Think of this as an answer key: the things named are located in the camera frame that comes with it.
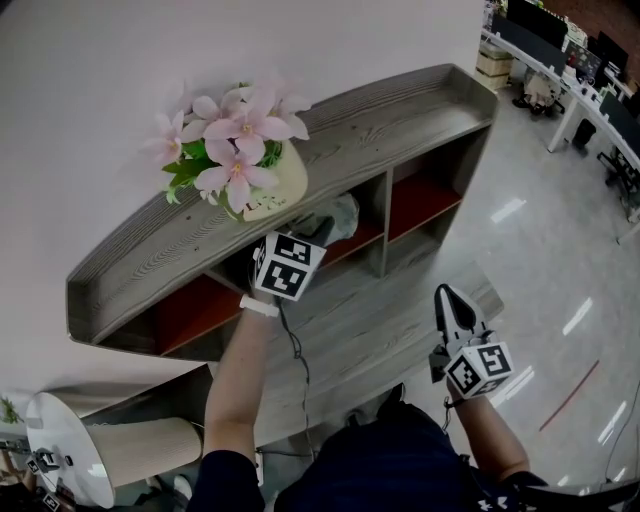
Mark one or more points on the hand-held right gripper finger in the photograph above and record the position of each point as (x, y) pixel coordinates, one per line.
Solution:
(467, 315)
(442, 312)

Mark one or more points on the round white side table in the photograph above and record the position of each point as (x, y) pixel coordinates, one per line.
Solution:
(65, 440)

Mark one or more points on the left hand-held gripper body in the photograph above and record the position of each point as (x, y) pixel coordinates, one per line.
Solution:
(286, 270)

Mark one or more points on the pink flowers in white pot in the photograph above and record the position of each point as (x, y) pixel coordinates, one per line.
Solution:
(240, 150)

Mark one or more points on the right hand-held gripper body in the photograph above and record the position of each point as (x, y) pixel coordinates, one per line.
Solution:
(477, 370)

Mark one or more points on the person's dark shirt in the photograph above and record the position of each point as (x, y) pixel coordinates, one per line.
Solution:
(380, 465)

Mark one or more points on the person's left forearm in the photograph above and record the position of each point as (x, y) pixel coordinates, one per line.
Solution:
(235, 380)

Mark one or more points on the small green plant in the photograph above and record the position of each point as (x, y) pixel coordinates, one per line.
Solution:
(9, 410)

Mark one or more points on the grey wooden shelf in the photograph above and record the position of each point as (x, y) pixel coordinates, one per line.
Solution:
(380, 125)

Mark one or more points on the black office chair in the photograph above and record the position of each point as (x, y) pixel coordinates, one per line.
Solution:
(542, 92)
(622, 172)

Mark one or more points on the person's right forearm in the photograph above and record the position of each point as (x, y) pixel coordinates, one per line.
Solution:
(492, 435)

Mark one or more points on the long white office desk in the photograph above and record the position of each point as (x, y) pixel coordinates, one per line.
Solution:
(580, 107)

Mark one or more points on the wooden crate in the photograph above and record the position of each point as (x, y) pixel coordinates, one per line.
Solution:
(492, 65)

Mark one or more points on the black waste bin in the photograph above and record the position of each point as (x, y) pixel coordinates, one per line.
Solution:
(584, 134)

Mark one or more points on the white wristband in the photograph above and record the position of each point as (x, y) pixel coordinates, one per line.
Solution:
(257, 306)

